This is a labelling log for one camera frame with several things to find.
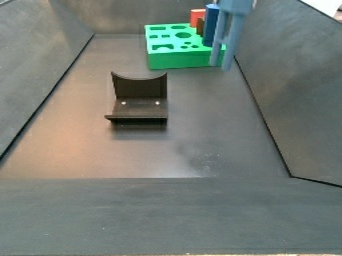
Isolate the green shape sorter board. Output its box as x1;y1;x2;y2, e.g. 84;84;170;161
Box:
144;23;211;70

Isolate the dark brown curved block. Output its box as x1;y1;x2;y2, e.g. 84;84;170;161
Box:
104;72;168;122

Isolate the brown star block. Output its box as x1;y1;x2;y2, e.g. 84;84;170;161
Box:
196;17;205;36

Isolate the dark blue pentagon block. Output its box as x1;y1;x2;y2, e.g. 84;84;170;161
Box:
202;4;219;47

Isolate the red rounded block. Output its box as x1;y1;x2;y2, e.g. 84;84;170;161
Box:
190;9;206;27

